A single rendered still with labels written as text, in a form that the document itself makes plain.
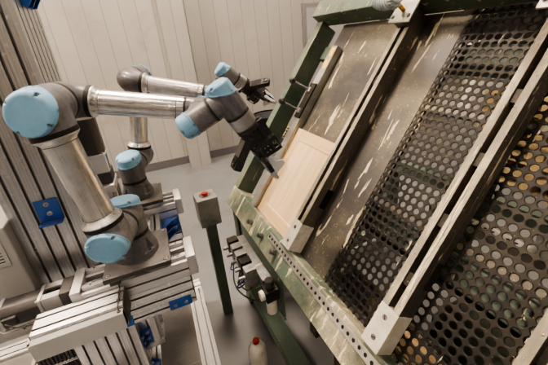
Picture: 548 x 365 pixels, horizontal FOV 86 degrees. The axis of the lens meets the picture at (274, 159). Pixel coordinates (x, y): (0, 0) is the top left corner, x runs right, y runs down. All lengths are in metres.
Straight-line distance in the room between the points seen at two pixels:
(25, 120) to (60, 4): 3.82
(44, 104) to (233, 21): 4.06
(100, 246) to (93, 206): 0.12
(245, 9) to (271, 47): 0.65
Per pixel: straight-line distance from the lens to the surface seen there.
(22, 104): 0.92
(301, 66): 1.82
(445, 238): 0.91
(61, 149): 0.95
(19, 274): 1.46
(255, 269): 1.46
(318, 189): 1.22
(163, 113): 0.98
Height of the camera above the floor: 1.74
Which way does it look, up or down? 23 degrees down
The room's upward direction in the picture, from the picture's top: 5 degrees counter-clockwise
